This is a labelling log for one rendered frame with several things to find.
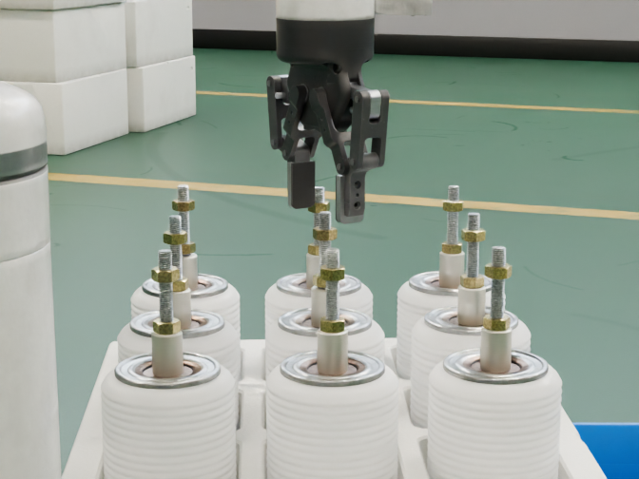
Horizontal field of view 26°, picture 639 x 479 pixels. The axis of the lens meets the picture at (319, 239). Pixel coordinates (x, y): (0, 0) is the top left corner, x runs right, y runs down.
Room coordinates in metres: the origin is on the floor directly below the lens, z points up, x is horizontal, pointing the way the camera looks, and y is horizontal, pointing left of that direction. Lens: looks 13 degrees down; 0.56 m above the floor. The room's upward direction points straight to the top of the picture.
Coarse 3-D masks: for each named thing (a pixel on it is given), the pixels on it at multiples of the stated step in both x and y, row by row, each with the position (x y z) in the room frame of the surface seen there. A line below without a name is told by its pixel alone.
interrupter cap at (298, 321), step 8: (288, 312) 1.09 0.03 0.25; (296, 312) 1.09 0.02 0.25; (304, 312) 1.09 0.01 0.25; (344, 312) 1.09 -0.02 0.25; (352, 312) 1.09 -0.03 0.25; (360, 312) 1.09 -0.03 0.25; (280, 320) 1.06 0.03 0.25; (288, 320) 1.07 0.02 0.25; (296, 320) 1.07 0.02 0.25; (304, 320) 1.08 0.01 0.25; (344, 320) 1.08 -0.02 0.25; (352, 320) 1.07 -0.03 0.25; (360, 320) 1.07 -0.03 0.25; (368, 320) 1.06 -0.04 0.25; (288, 328) 1.04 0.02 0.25; (296, 328) 1.04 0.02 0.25; (304, 328) 1.05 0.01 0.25; (312, 328) 1.04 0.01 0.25; (352, 328) 1.05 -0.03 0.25; (360, 328) 1.04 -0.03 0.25; (368, 328) 1.05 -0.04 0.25; (312, 336) 1.03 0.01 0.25
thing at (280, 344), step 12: (276, 324) 1.07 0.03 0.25; (372, 324) 1.07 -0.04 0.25; (276, 336) 1.05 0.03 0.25; (288, 336) 1.04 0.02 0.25; (300, 336) 1.03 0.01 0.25; (348, 336) 1.03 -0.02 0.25; (360, 336) 1.04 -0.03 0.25; (372, 336) 1.04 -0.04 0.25; (276, 348) 1.04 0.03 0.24; (288, 348) 1.03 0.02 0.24; (300, 348) 1.03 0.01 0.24; (312, 348) 1.02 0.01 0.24; (348, 348) 1.03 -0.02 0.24; (360, 348) 1.03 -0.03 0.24; (372, 348) 1.04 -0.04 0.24; (276, 360) 1.04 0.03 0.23
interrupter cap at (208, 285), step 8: (152, 280) 1.19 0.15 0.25; (200, 280) 1.20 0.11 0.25; (208, 280) 1.20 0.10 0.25; (216, 280) 1.20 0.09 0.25; (224, 280) 1.19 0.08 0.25; (144, 288) 1.17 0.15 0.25; (152, 288) 1.17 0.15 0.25; (200, 288) 1.18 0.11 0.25; (208, 288) 1.17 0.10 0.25; (216, 288) 1.17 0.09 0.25; (224, 288) 1.17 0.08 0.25; (152, 296) 1.15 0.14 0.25; (192, 296) 1.14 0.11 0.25; (200, 296) 1.15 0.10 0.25; (208, 296) 1.15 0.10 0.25
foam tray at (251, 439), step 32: (256, 352) 1.22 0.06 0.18; (384, 352) 1.22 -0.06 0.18; (96, 384) 1.13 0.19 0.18; (256, 384) 1.13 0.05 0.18; (96, 416) 1.05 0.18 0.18; (256, 416) 1.05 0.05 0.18; (96, 448) 0.98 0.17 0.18; (256, 448) 0.98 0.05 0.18; (416, 448) 0.98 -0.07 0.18; (576, 448) 0.98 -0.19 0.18
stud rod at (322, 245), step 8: (320, 216) 1.06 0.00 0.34; (328, 216) 1.06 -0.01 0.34; (320, 224) 1.07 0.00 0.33; (328, 224) 1.06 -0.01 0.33; (320, 240) 1.07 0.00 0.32; (328, 240) 1.07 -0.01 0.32; (320, 248) 1.07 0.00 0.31; (320, 256) 1.07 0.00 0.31; (320, 264) 1.06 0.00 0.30; (320, 288) 1.06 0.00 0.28
